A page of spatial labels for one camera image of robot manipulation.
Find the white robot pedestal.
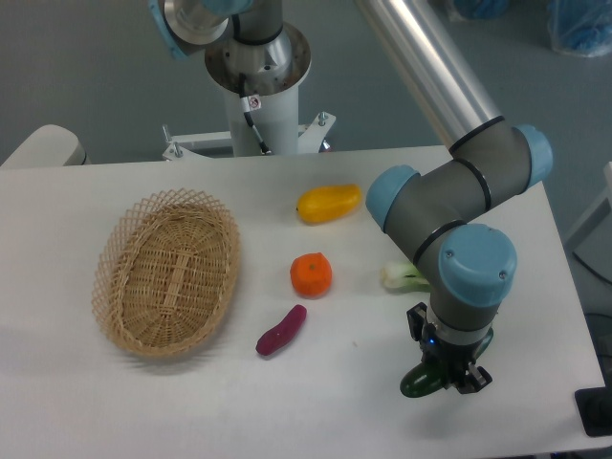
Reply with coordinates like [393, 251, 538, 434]
[163, 23, 337, 161]

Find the purple sweet potato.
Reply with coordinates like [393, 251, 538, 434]
[255, 304, 308, 357]

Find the dark green cucumber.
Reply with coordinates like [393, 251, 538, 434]
[400, 329, 493, 399]

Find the oval wicker basket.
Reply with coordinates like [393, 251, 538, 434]
[92, 188, 240, 358]

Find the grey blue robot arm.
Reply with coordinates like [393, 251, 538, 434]
[148, 1, 553, 398]

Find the white chair back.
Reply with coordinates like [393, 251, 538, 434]
[1, 124, 91, 170]

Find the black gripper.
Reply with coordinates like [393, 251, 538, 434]
[406, 302, 492, 394]

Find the white green bok choy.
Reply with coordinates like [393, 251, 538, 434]
[381, 261, 430, 292]

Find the black device at edge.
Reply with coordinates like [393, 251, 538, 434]
[575, 387, 611, 438]

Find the orange tangerine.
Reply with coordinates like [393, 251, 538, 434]
[290, 252, 333, 297]

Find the black base cable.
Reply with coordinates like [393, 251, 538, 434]
[230, 13, 273, 156]

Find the yellow papaya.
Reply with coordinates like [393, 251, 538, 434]
[295, 184, 362, 225]

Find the blue plastic bag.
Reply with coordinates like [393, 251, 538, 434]
[547, 0, 611, 57]

